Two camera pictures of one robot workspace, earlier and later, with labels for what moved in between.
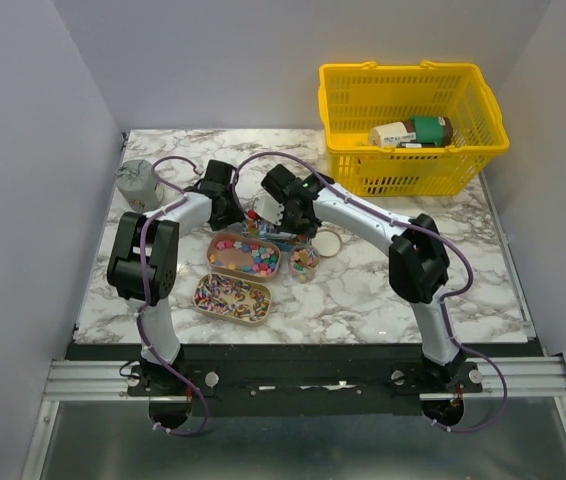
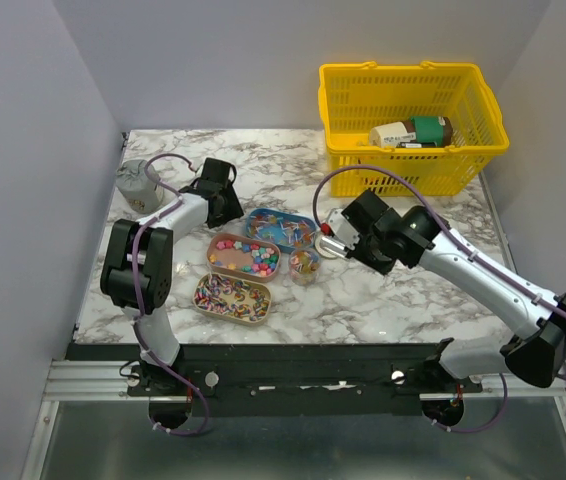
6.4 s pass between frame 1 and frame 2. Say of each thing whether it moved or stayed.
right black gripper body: moved
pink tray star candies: stayed
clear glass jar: stayed
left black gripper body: stayed
